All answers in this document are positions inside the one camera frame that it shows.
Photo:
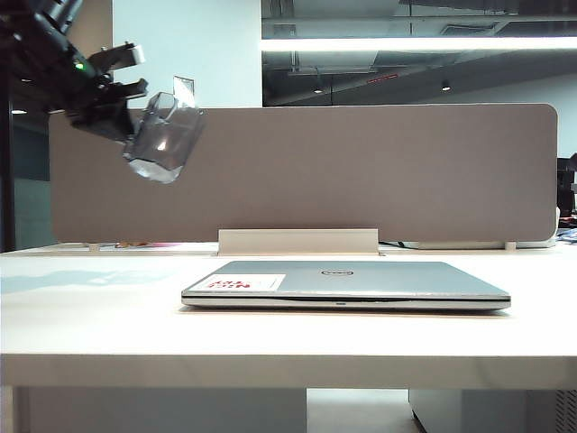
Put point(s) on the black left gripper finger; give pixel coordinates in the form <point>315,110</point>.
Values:
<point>115,126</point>
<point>133,89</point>

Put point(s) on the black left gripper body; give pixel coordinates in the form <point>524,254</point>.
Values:
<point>92,97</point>

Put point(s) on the clear faceted water cup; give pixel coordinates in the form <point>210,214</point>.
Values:
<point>167,135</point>

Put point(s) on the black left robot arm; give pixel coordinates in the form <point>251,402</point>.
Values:
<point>36,54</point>

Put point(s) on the silver Dell laptop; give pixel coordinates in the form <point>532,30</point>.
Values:
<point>383,282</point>

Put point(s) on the dark glass door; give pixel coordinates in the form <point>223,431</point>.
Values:
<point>27,180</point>

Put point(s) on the orange item behind divider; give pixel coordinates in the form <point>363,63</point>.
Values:
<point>128,245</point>

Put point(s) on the pink item behind divider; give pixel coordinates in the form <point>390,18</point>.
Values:
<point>162,245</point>

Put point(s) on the round ceiling spot light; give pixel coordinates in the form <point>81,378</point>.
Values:
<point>445,85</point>
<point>317,89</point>

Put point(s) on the beige desk divider panel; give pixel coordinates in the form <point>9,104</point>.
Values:
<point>338,171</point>

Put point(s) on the red ceiling sign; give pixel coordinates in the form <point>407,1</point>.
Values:
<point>382,79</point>

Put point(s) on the white desk leg panel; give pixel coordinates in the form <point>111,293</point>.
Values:
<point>158,412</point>

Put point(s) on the dark background office equipment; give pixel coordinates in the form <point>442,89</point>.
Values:
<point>569,180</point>

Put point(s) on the white under-desk cabinet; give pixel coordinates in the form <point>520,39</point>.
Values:
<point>487,412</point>

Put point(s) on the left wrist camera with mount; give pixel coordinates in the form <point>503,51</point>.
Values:
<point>126,53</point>

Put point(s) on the small wall poster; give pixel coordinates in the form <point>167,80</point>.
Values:
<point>184,85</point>

